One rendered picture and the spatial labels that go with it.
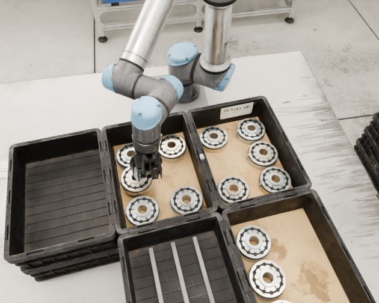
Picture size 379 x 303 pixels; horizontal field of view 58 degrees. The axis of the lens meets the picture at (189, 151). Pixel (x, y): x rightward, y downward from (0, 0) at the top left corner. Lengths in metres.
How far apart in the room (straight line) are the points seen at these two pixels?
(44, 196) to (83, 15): 2.47
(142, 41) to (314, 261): 0.80
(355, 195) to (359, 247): 0.20
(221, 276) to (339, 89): 2.07
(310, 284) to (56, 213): 0.80
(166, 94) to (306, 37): 2.44
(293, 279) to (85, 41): 2.61
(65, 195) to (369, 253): 1.03
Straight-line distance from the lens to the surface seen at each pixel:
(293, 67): 1.80
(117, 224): 1.00
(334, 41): 3.28
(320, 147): 1.49
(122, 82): 0.95
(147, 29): 0.99
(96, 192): 1.18
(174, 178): 1.16
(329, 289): 1.10
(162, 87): 0.91
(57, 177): 1.25
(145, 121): 0.82
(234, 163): 1.20
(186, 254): 1.06
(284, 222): 1.13
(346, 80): 2.93
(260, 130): 1.27
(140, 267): 1.06
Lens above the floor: 1.83
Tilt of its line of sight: 55 degrees down
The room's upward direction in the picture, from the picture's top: straight up
